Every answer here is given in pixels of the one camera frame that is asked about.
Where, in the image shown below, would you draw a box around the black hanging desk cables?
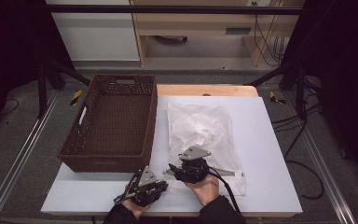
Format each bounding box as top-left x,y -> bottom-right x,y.
253,2 -> 289,67

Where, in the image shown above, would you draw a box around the black metal stand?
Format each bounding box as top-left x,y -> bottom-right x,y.
36,58 -> 91,119
244,61 -> 310,121

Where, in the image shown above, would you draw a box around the dark curtain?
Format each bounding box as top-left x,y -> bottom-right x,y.
0,0 -> 73,139
279,0 -> 358,189

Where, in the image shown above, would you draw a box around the light wooden desk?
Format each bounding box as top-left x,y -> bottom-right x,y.
130,0 -> 306,67

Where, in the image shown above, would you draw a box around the white garment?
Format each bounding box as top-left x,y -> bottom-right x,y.
179,112 -> 228,147

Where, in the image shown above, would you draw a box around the black floor cable bundle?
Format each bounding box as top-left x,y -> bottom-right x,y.
270,102 -> 322,133

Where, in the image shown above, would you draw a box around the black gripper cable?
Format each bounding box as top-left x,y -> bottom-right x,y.
209,167 -> 242,217

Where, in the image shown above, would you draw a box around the thin black floor cable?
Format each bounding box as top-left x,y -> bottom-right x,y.
0,98 -> 21,118

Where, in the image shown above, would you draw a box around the brown woven basket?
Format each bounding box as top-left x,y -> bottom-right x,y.
57,73 -> 159,175

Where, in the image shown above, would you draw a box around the black horizontal bar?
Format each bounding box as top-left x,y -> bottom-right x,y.
43,4 -> 304,16

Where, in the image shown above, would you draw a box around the person's right hand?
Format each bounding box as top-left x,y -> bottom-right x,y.
184,173 -> 221,207

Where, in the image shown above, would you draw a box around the white cabinet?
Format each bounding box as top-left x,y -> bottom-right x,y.
44,0 -> 141,63

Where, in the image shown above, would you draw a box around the grey drawer handle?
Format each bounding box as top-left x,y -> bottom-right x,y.
225,26 -> 253,35

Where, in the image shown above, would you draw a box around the black floor cable loop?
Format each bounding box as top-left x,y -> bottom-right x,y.
283,119 -> 326,201

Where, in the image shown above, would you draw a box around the aluminium floor rail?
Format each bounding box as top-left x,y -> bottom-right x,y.
0,89 -> 61,224
282,91 -> 357,224

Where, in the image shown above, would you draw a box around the person's left hand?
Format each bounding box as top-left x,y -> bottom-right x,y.
120,197 -> 152,221

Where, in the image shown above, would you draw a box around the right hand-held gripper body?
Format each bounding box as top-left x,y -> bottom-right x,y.
174,146 -> 213,185

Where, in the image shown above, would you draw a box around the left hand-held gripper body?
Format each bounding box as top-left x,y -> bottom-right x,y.
113,165 -> 159,208

